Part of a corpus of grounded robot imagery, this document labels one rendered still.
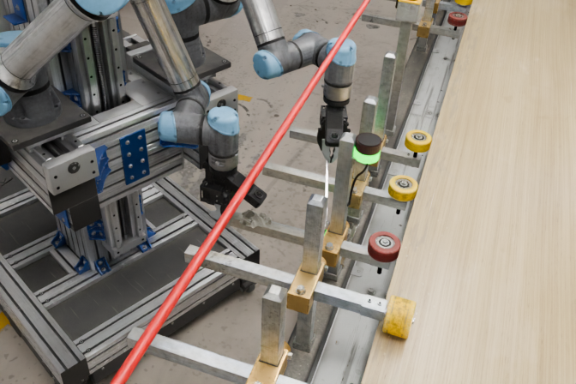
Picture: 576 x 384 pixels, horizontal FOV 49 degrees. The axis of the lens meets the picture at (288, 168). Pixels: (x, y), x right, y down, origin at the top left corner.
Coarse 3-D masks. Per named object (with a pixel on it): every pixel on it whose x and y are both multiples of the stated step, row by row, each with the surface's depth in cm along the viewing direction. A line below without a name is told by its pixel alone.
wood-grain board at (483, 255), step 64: (512, 0) 288; (512, 64) 236; (448, 128) 199; (512, 128) 201; (448, 192) 173; (512, 192) 174; (448, 256) 153; (512, 256) 154; (448, 320) 137; (512, 320) 138
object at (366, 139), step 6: (360, 138) 145; (366, 138) 145; (372, 138) 145; (378, 138) 145; (366, 144) 143; (372, 144) 143; (378, 144) 143; (354, 162) 148; (366, 168) 149; (360, 174) 151; (354, 180) 153; (348, 204) 158
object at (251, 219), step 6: (252, 210) 169; (246, 216) 167; (252, 216) 166; (258, 216) 165; (264, 216) 167; (240, 222) 165; (246, 222) 164; (252, 222) 164; (258, 222) 164; (264, 222) 165; (270, 222) 165
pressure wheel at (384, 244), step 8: (376, 232) 158; (384, 232) 158; (376, 240) 156; (384, 240) 155; (392, 240) 156; (368, 248) 156; (376, 248) 153; (384, 248) 154; (392, 248) 154; (376, 256) 154; (384, 256) 153; (392, 256) 153
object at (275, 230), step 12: (240, 216) 167; (240, 228) 168; (252, 228) 166; (264, 228) 165; (276, 228) 164; (288, 228) 164; (288, 240) 164; (300, 240) 163; (348, 252) 159; (360, 252) 158; (372, 264) 159; (384, 264) 157
